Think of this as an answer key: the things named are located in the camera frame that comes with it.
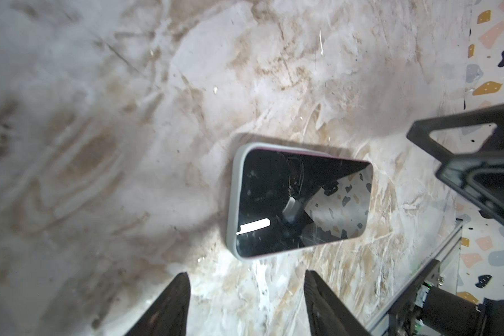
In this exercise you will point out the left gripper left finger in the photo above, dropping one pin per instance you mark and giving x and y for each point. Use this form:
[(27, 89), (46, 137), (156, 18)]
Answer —
[(168, 314)]

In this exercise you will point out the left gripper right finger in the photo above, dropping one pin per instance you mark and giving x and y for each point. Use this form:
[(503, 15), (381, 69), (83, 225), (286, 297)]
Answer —
[(326, 313)]

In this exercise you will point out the black phone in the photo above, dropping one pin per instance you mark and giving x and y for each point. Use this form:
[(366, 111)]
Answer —
[(342, 208)]

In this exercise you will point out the light blue phone case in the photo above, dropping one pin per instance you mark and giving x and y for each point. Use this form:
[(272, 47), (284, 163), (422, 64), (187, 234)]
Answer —
[(271, 186)]

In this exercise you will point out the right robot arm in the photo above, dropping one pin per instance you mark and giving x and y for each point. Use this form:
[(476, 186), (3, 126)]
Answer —
[(449, 314)]

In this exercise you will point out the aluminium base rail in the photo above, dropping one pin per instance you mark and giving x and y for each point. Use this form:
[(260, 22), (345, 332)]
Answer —
[(401, 314)]

